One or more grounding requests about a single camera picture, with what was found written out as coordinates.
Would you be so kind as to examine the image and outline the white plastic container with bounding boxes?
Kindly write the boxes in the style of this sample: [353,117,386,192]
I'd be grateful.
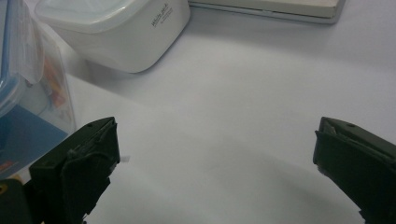
[34,0,191,75]

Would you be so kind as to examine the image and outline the cream flat box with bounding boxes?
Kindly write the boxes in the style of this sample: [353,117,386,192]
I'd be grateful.
[188,0,347,25]

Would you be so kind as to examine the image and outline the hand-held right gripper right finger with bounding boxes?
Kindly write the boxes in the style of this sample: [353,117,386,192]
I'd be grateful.
[312,116,396,224]

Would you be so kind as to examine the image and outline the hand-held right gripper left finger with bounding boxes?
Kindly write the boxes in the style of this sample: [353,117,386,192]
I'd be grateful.
[28,117,121,224]

